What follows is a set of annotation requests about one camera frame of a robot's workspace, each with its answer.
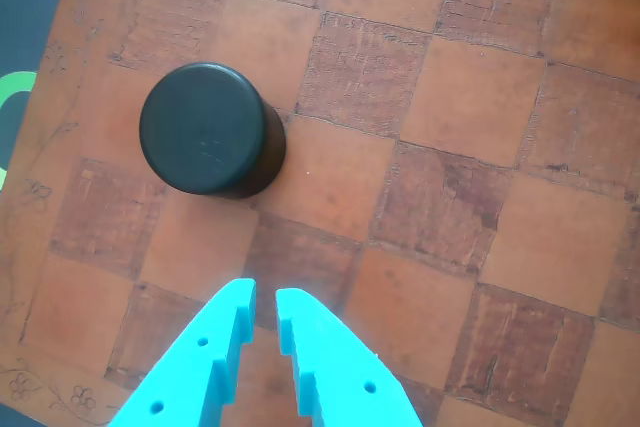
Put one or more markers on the wooden chessboard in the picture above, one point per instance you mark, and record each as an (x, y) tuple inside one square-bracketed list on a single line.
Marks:
[(450, 97)]

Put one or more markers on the black cylinder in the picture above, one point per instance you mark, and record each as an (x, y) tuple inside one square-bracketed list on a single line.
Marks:
[(200, 127)]

